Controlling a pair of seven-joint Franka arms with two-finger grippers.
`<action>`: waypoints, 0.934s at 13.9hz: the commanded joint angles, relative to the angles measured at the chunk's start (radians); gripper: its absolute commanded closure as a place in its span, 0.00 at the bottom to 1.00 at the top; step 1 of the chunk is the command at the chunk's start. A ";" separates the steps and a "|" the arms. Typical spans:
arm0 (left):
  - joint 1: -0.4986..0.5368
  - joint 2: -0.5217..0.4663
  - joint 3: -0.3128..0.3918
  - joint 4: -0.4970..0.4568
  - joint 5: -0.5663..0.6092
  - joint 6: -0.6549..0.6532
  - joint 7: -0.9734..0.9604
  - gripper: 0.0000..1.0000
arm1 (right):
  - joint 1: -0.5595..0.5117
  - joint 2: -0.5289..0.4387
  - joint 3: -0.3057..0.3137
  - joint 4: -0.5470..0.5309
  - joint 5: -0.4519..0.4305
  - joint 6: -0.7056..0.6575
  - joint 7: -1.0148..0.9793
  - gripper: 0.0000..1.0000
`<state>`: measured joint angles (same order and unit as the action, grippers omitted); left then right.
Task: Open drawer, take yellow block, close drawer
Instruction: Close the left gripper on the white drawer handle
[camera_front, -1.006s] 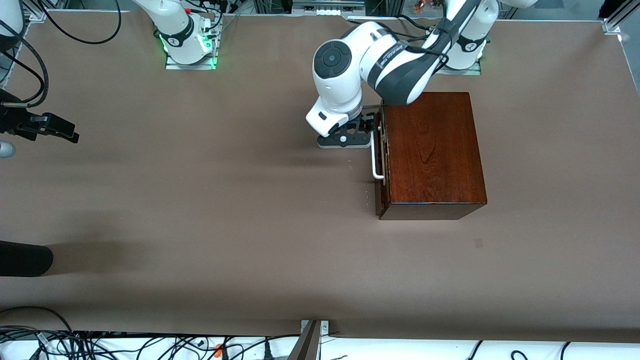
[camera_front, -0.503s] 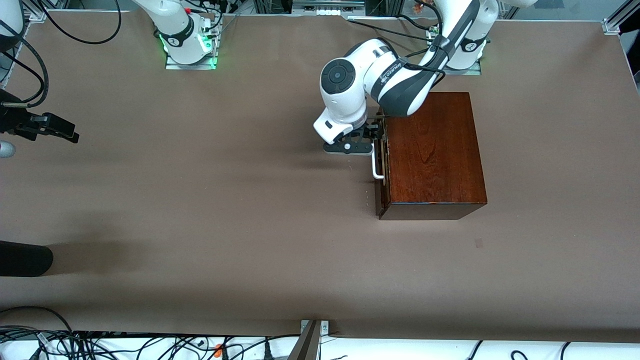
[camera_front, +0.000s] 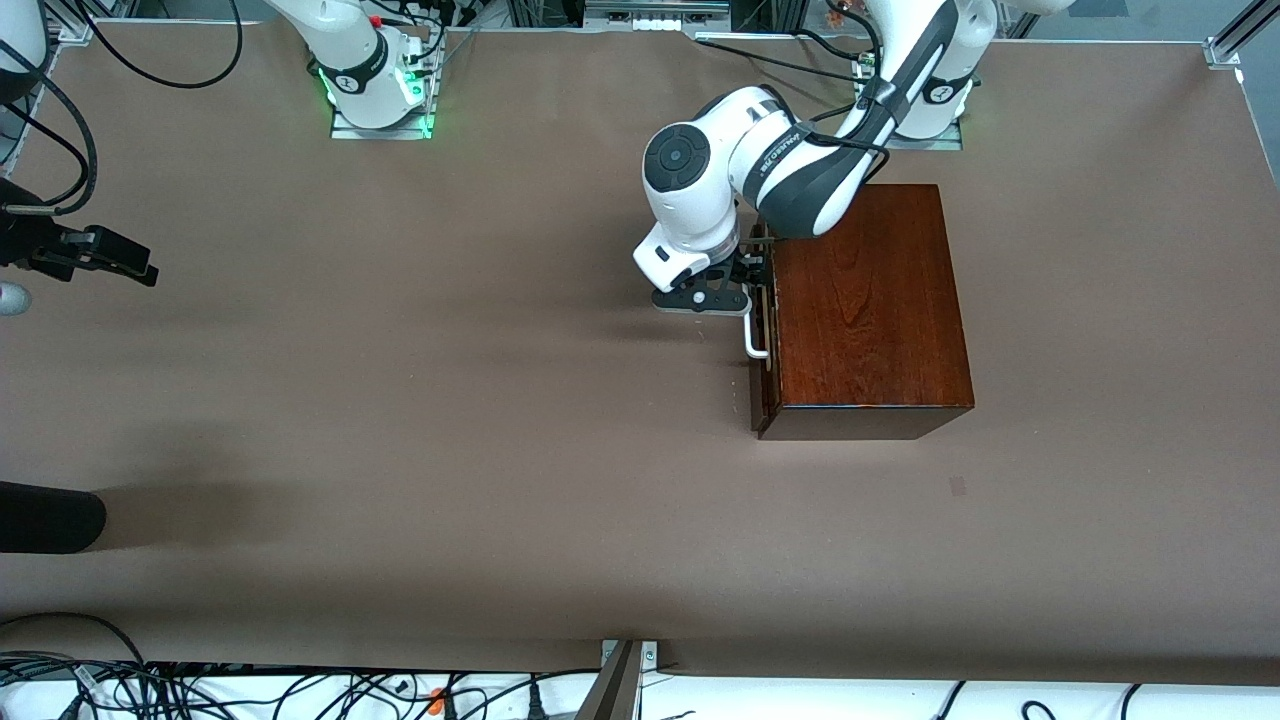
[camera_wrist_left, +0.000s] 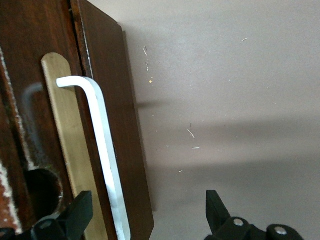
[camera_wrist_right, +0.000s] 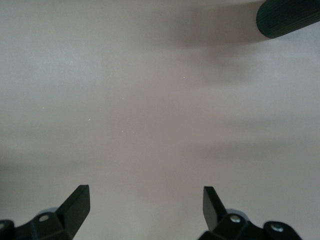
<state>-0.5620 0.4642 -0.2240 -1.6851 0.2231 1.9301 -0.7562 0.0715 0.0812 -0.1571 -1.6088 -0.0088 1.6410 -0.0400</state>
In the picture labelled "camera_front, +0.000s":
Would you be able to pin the black power plug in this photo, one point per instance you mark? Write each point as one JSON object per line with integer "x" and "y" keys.
{"x": 535, "y": 705}

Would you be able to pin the black ribbed cylinder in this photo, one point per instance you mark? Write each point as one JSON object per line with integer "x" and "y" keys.
{"x": 50, "y": 518}

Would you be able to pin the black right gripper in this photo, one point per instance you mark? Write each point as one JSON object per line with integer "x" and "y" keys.
{"x": 22, "y": 244}

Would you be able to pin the dark brown wooden cabinet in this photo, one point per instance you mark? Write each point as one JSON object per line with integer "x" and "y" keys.
{"x": 870, "y": 310}

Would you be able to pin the aluminium profile post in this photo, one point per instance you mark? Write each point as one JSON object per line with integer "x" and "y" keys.
{"x": 615, "y": 690}

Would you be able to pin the white power strip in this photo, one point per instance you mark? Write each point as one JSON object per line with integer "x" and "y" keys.
{"x": 655, "y": 20}

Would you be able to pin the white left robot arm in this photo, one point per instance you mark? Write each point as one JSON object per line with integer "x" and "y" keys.
{"x": 690, "y": 200}

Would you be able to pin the orange plug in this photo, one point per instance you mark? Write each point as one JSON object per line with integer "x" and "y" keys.
{"x": 437, "y": 702}

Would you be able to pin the aluminium frame profile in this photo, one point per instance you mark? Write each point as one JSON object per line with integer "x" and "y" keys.
{"x": 70, "y": 30}

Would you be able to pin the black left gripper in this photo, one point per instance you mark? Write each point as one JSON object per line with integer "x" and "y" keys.
{"x": 752, "y": 264}

